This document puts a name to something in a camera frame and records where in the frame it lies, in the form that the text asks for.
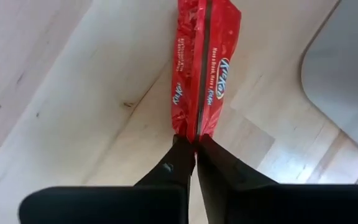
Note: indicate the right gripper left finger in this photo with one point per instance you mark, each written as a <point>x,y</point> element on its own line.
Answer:
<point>104,205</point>

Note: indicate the red KitKat bar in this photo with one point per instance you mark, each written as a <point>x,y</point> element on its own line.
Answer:
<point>225,46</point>

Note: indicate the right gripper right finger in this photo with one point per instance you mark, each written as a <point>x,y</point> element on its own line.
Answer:
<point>259,202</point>

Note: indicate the grey plastic basket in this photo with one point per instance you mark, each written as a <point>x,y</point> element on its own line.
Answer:
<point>346,77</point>

